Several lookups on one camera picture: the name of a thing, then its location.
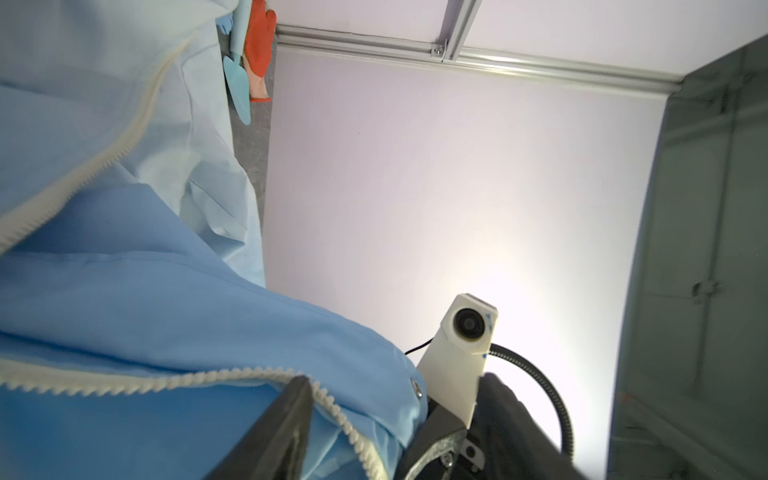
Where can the teal toy trowel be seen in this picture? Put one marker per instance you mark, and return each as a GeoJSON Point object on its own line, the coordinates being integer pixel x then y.
{"type": "Point", "coordinates": [236, 77]}

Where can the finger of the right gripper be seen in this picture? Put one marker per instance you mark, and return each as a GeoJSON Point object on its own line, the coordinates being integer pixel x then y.
{"type": "Point", "coordinates": [434, 450]}

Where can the light blue zip jacket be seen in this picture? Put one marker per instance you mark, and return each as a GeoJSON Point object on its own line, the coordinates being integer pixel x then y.
{"type": "Point", "coordinates": [138, 340]}

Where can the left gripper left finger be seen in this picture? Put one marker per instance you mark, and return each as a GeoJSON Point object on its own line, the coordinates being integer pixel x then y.
{"type": "Point", "coordinates": [275, 446]}

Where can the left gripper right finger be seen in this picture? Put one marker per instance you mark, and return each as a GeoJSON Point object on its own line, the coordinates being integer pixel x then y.
{"type": "Point", "coordinates": [513, 445]}

